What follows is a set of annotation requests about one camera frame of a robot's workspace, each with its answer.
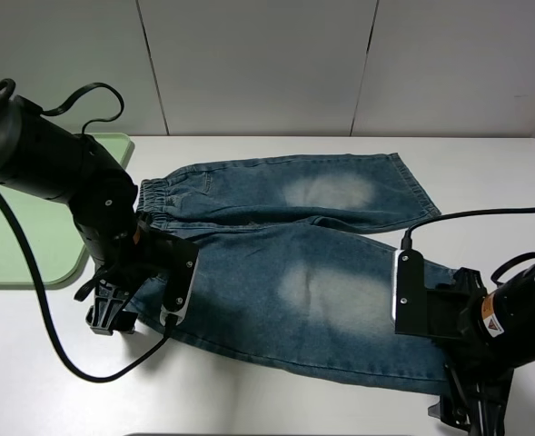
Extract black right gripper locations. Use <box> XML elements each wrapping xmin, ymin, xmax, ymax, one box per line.
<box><xmin>428</xmin><ymin>351</ymin><xmax>517</xmax><ymax>435</ymax></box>

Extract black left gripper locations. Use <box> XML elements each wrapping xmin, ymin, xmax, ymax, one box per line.
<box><xmin>84</xmin><ymin>222</ymin><xmax>176</xmax><ymax>336</ymax></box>

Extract blue children's denim shorts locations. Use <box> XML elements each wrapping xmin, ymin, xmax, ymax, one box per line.
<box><xmin>138</xmin><ymin>154</ymin><xmax>448</xmax><ymax>395</ymax></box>

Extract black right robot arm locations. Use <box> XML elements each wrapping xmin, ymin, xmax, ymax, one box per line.
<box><xmin>427</xmin><ymin>253</ymin><xmax>535</xmax><ymax>435</ymax></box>

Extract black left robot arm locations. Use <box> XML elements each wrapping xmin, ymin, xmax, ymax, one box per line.
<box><xmin>0</xmin><ymin>81</ymin><xmax>179</xmax><ymax>335</ymax></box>

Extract green plastic tray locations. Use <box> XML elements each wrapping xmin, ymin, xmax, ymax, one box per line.
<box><xmin>0</xmin><ymin>132</ymin><xmax>135</xmax><ymax>290</ymax></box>

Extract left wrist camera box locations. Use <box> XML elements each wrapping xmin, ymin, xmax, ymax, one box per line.
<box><xmin>151</xmin><ymin>233</ymin><xmax>199</xmax><ymax>328</ymax></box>

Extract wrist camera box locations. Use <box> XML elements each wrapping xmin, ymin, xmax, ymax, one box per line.
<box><xmin>151</xmin><ymin>233</ymin><xmax>199</xmax><ymax>328</ymax></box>
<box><xmin>391</xmin><ymin>248</ymin><xmax>487</xmax><ymax>342</ymax></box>

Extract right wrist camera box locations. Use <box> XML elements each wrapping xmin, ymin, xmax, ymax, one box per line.
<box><xmin>391</xmin><ymin>248</ymin><xmax>487</xmax><ymax>342</ymax></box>

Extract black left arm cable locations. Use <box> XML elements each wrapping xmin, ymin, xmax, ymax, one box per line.
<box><xmin>0</xmin><ymin>79</ymin><xmax>177</xmax><ymax>382</ymax></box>

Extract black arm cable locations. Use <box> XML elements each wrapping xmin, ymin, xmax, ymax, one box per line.
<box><xmin>0</xmin><ymin>79</ymin><xmax>177</xmax><ymax>382</ymax></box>
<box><xmin>401</xmin><ymin>204</ymin><xmax>535</xmax><ymax>252</ymax></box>

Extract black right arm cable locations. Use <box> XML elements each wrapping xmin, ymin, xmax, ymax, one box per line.
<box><xmin>401</xmin><ymin>204</ymin><xmax>535</xmax><ymax>252</ymax></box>

